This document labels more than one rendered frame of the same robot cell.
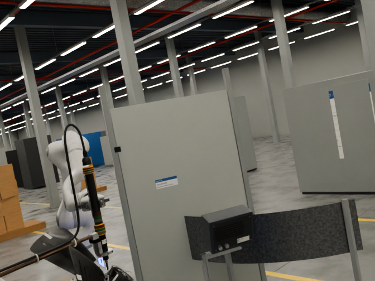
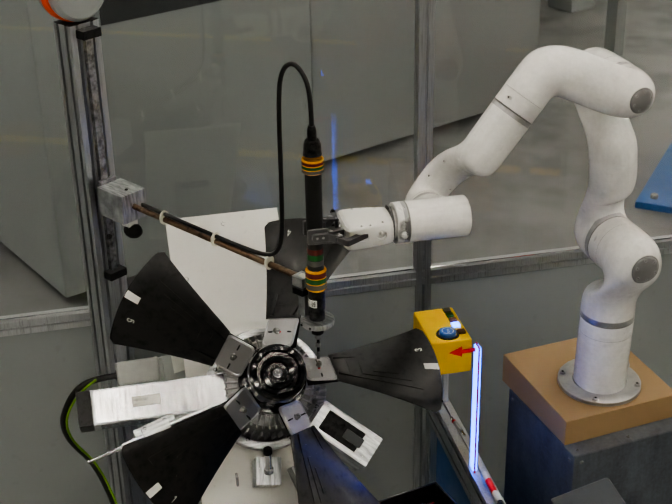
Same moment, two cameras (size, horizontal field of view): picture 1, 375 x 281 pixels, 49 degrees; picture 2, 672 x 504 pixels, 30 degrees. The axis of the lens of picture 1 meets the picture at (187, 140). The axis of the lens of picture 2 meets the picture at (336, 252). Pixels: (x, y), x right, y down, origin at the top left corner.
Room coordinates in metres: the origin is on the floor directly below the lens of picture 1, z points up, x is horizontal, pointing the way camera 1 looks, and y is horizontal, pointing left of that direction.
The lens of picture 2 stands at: (1.96, -1.79, 2.59)
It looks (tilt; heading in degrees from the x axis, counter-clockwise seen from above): 27 degrees down; 96
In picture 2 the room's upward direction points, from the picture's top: 1 degrees counter-clockwise
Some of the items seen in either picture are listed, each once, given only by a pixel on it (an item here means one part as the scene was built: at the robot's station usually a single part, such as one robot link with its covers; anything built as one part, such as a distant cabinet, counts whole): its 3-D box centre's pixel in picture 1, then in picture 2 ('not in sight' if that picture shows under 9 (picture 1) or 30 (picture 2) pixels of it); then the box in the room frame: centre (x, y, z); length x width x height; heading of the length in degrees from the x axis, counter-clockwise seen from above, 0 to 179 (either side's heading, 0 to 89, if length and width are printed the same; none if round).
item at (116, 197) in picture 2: not in sight; (120, 200); (1.17, 0.80, 1.39); 0.10 x 0.07 x 0.08; 143
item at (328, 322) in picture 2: (100, 243); (313, 300); (1.67, 0.43, 1.35); 0.09 x 0.07 x 0.10; 143
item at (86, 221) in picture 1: (83, 225); (620, 275); (2.31, 0.66, 1.30); 0.19 x 0.12 x 0.24; 115
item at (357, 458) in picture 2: not in sight; (340, 436); (1.71, 0.47, 0.98); 0.20 x 0.16 x 0.20; 108
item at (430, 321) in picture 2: not in sight; (441, 343); (1.92, 0.81, 1.02); 0.16 x 0.10 x 0.11; 108
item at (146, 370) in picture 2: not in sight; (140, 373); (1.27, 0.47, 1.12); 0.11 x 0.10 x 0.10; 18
